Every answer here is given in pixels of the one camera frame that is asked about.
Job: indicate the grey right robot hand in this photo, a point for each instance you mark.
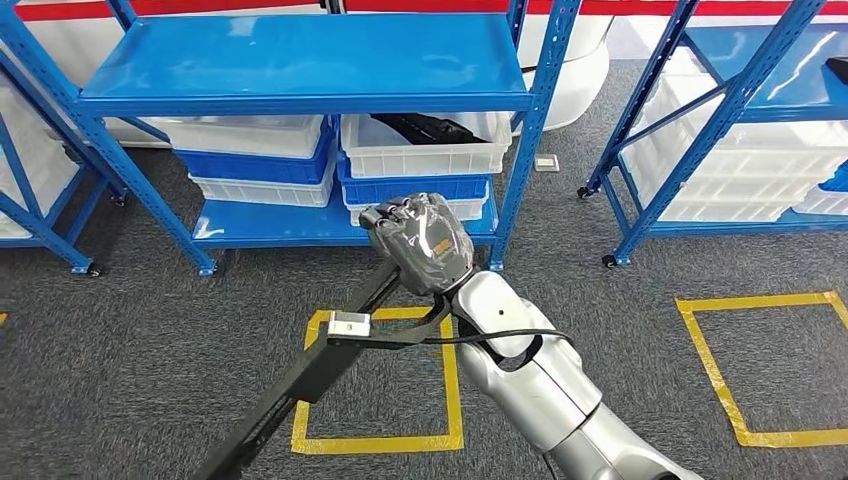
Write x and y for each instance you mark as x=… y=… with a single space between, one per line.
x=424 y=245

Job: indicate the long black plastic part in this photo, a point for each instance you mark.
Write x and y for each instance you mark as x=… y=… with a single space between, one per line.
x=305 y=378
x=838 y=69

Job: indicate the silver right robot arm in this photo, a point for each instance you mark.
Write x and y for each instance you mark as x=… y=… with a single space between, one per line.
x=543 y=384

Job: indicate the blue metal shelf rack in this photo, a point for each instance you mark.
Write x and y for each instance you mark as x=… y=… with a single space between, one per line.
x=40 y=228
x=298 y=60
x=788 y=86

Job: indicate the black parts in bin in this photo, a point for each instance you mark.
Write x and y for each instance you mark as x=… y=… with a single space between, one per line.
x=424 y=129

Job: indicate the silver floor socket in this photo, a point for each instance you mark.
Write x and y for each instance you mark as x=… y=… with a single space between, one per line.
x=546 y=163

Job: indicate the white car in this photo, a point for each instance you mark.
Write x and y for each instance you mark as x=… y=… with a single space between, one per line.
x=570 y=79

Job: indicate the large white plastic crate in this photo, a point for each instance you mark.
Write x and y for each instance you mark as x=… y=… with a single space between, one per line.
x=729 y=205
x=782 y=142
x=33 y=166

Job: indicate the red barrier belt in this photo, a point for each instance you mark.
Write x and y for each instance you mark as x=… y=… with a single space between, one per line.
x=662 y=6

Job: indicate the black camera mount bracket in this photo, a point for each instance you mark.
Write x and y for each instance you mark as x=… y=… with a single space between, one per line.
x=404 y=339

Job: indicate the black stanchion post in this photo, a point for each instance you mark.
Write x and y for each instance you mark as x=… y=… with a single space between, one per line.
x=332 y=5

